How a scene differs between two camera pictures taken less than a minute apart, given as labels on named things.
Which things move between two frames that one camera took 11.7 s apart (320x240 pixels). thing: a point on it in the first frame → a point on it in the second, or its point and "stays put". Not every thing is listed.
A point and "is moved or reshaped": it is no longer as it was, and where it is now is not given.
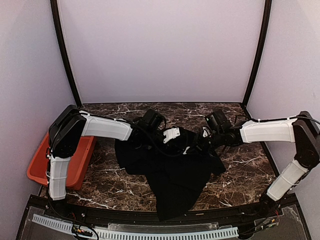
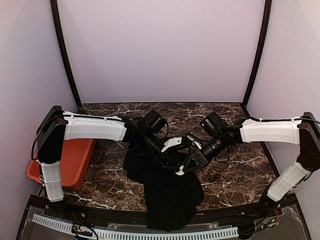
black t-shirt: x=177 y=171 is moved or reshaped
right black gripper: x=198 y=145 → x=202 y=161
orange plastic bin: x=77 y=164 stays put
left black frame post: x=64 y=51 stays put
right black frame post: x=265 y=32 stays put
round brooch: x=185 y=152 → x=180 y=173
